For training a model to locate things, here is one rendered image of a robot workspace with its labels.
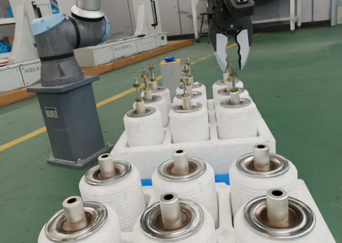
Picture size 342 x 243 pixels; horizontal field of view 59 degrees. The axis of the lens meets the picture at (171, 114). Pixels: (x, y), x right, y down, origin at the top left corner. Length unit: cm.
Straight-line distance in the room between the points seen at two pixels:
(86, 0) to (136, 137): 56
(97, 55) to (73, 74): 223
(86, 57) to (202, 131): 272
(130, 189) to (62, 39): 74
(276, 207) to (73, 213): 23
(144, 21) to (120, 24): 286
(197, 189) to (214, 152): 29
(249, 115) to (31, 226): 63
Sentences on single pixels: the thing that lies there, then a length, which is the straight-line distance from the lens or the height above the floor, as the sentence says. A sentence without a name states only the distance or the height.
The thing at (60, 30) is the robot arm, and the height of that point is 48.
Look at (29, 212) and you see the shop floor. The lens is 99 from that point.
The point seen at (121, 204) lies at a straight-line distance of 48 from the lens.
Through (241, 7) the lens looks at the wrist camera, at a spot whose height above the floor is 47.
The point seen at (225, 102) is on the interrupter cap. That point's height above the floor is 25.
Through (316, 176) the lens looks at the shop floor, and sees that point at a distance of 96.
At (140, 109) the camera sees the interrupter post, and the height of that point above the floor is 26.
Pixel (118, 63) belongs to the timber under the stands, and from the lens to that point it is 346.
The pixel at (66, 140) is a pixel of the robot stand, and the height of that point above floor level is 11.
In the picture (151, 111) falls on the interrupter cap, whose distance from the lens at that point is 77.
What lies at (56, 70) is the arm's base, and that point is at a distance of 111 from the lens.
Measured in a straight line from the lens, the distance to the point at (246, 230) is 35.
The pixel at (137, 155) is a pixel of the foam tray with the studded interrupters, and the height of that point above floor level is 17.
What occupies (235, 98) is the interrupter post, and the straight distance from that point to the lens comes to 75.
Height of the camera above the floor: 47
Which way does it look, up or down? 18 degrees down
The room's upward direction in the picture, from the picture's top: 8 degrees counter-clockwise
